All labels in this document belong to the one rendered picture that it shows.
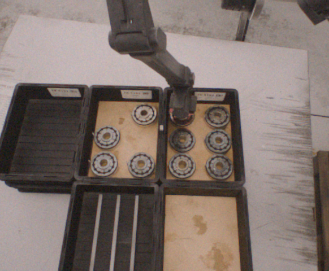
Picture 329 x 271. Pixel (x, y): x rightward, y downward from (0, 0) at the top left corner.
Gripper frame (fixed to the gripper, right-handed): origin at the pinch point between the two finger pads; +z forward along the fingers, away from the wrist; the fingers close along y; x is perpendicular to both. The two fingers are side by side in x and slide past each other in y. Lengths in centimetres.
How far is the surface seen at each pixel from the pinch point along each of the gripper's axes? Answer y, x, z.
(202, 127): 8.8, -3.2, 4.1
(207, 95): 9.3, 8.2, -2.7
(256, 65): 34, 43, 18
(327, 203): 92, -9, 74
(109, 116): -30.4, -3.6, 3.7
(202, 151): 9.8, -13.8, 4.0
